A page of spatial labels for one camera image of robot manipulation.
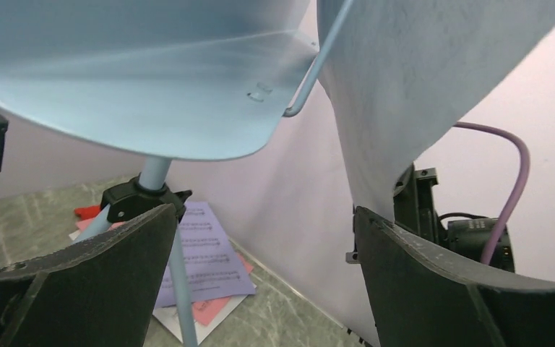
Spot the white sheet music page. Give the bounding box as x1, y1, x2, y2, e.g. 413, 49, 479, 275
320, 0, 555, 219
68, 229, 250, 346

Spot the light blue music stand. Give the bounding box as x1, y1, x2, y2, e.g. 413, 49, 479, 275
0, 1, 353, 346

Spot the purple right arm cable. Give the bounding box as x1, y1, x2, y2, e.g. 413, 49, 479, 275
452, 121, 531, 267

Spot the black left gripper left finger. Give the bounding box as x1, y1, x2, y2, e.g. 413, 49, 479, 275
0, 205, 177, 346

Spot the lavender sheet music page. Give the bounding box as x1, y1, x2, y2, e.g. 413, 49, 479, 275
177, 202, 256, 303

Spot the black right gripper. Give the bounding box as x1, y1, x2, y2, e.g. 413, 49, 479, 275
393, 163, 441, 243

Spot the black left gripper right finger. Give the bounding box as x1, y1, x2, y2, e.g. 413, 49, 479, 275
353, 207, 555, 346

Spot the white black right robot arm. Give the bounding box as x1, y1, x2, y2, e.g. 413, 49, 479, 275
387, 164, 498, 261

